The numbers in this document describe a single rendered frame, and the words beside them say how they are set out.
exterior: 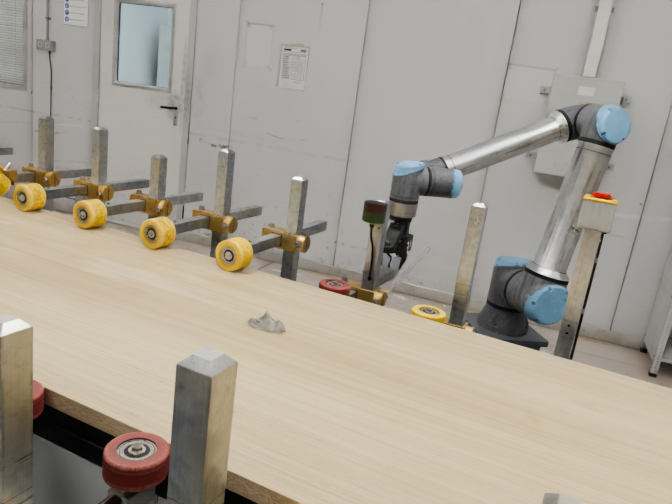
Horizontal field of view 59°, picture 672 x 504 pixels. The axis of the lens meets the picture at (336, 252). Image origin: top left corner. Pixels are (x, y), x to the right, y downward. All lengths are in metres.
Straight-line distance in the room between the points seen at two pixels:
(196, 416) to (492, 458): 0.53
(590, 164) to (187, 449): 1.75
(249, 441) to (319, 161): 3.77
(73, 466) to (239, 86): 4.02
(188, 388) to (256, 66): 4.32
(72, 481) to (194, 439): 0.55
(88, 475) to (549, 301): 1.53
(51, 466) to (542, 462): 0.73
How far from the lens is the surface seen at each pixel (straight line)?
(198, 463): 0.52
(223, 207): 1.79
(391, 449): 0.88
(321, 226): 1.91
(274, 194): 4.69
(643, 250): 4.30
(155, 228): 1.64
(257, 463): 0.81
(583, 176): 2.08
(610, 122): 2.07
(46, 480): 1.09
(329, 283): 1.50
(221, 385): 0.49
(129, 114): 5.38
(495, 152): 2.06
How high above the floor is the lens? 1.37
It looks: 15 degrees down
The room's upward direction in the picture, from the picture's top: 8 degrees clockwise
